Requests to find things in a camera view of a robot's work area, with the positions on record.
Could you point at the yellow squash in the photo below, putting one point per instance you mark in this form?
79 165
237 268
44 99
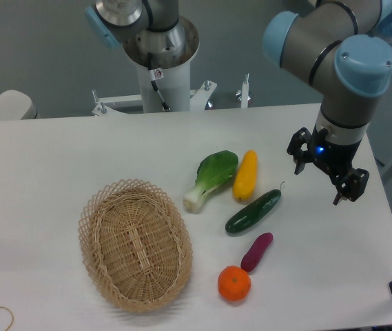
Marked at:
246 178

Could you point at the orange tangerine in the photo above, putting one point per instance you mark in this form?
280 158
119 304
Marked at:
234 283

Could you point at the white chair back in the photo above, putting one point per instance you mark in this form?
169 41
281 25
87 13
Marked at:
15 105

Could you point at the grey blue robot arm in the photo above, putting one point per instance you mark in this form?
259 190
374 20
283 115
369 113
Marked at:
329 49

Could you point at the dark green cucumber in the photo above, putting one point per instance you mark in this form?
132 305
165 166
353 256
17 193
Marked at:
254 212

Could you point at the woven wicker basket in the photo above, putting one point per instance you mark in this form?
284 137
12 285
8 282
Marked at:
135 245

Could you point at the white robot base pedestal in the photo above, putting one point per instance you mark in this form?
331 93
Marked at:
162 61

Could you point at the green bok choy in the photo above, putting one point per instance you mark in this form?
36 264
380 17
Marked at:
213 172

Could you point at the purple sweet potato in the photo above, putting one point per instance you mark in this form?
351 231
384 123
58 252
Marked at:
253 256

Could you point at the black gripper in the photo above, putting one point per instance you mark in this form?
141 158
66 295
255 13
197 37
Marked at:
331 148

